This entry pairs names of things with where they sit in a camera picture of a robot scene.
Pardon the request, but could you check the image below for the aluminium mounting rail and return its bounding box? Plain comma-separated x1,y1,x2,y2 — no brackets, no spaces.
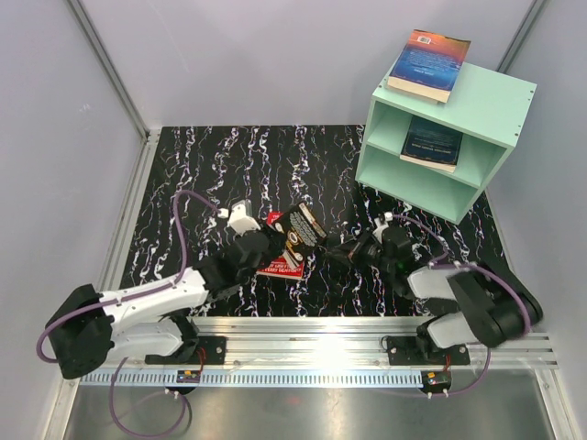
63,315,559,371

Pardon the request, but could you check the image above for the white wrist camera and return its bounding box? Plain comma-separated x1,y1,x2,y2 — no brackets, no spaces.
216,199,260,236
372,212,393,244

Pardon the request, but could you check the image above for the mint green wooden shelf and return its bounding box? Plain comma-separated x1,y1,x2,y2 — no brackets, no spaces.
355,62,537,225

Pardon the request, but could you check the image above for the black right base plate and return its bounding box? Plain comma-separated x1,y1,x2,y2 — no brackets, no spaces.
381,335,471,367

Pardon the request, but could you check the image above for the left control board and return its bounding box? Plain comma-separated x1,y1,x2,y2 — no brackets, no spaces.
176,370,201,383

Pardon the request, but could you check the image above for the aluminium frame post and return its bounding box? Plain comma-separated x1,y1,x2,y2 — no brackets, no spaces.
496,0,549,74
67,0,152,143

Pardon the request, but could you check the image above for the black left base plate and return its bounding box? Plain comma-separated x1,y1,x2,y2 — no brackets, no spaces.
145,335,227,366

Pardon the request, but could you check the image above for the black marbled table mat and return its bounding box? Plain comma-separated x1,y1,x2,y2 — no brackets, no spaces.
121,125,505,317

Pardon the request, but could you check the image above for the right control board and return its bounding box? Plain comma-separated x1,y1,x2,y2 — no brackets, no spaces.
422,370,452,393

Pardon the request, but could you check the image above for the red treehouse book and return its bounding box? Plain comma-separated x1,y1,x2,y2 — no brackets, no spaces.
257,209,305,281

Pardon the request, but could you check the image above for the white slotted cable duct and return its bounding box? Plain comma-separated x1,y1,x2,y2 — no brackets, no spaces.
81,368,423,389

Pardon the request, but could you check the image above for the control board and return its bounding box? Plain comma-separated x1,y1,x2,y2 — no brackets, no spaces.
422,370,452,393
176,370,201,383

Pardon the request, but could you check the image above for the blue orange sunset book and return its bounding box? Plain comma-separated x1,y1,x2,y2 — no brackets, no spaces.
386,29,471,102

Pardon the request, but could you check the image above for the black paperback book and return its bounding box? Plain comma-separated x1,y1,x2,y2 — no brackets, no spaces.
286,202,327,262

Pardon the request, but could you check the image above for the dark blue paperback book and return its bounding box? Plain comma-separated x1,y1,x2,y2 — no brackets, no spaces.
400,115,463,173

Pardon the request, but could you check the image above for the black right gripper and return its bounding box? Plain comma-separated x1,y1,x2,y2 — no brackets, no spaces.
327,228,395,274

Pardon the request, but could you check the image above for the left aluminium frame post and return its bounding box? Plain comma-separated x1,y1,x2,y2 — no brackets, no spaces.
67,0,152,143

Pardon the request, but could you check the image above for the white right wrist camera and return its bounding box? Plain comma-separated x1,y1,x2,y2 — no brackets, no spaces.
372,212,393,244

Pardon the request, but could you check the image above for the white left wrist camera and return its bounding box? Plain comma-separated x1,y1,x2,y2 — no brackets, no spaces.
216,199,260,236

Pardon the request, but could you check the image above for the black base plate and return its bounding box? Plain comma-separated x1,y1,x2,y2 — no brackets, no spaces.
381,335,471,367
145,335,227,366

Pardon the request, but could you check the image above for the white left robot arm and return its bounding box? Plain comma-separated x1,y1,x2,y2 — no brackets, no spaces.
37,217,286,380

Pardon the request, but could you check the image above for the right aluminium frame post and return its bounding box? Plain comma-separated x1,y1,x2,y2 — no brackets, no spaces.
496,0,549,74

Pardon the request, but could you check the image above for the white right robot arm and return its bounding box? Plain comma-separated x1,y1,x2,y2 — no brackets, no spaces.
327,224,544,365

